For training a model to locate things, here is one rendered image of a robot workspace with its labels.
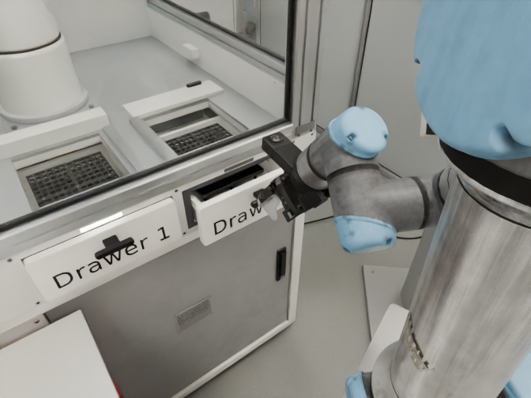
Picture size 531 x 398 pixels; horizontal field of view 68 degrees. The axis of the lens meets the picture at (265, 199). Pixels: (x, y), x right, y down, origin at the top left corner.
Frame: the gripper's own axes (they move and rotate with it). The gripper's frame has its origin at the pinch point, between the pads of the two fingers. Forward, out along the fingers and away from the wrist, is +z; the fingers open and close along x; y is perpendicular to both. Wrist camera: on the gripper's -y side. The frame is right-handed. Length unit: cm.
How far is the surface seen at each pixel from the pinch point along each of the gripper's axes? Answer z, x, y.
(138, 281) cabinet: 23.8, -28.5, 1.3
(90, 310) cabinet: 25.0, -40.2, 2.2
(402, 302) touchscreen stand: 67, 66, 56
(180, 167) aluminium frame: 0.4, -13.9, -13.5
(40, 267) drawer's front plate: 5.9, -43.9, -7.3
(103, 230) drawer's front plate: 4.5, -31.9, -8.5
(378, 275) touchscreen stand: 77, 69, 44
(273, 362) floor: 79, 7, 48
